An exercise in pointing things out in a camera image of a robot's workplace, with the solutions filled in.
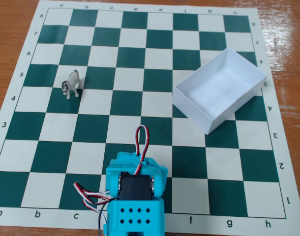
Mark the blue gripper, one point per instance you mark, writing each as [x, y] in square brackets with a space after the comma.
[130, 158]

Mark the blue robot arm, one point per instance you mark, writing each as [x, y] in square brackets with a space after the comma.
[135, 218]

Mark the white open cardboard box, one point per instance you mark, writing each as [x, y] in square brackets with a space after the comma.
[214, 86]

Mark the green and white chess mat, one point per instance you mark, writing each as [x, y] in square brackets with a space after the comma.
[130, 81]

